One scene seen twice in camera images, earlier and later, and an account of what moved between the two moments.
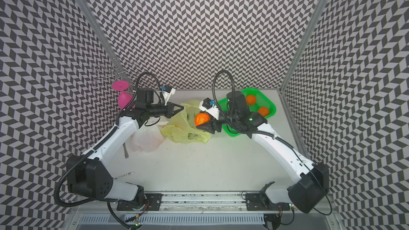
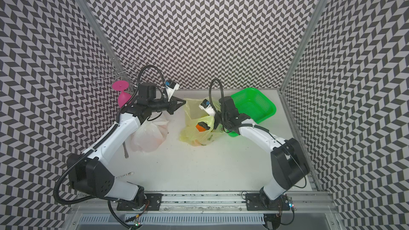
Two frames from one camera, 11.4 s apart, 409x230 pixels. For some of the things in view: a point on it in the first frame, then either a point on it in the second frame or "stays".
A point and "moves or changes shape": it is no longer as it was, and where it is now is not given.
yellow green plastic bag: x=183 y=129 moves or changes shape
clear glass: x=104 y=76 stays
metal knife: x=125 y=150 stays
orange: x=251 y=99 moves or changes shape
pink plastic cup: x=124 y=99 stays
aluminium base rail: x=206 y=211 stays
